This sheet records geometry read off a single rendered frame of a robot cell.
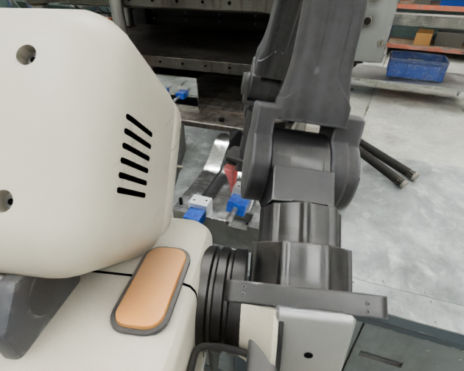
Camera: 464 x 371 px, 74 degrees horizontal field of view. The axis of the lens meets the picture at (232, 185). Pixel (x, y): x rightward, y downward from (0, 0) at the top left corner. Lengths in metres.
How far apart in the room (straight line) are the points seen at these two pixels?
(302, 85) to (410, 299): 0.63
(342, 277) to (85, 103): 0.21
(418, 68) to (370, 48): 2.96
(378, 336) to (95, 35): 0.92
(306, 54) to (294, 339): 0.22
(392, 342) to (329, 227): 0.75
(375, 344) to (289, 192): 0.78
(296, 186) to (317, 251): 0.06
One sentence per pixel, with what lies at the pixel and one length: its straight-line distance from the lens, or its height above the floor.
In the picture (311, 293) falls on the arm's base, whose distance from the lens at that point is 0.24.
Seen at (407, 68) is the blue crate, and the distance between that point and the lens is 4.37.
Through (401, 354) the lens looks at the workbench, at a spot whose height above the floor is 0.57.
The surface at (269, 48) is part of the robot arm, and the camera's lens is 0.55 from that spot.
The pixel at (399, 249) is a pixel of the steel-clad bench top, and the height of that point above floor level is 0.80.
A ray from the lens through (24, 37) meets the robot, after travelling 0.20.
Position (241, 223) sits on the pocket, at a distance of 0.80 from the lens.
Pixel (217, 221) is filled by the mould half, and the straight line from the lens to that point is 0.78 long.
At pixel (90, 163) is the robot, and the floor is 1.33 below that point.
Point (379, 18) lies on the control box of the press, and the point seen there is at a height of 1.23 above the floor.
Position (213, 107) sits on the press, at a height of 0.78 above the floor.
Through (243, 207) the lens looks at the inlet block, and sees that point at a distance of 0.68.
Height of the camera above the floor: 1.41
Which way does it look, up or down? 36 degrees down
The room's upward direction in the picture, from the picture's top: straight up
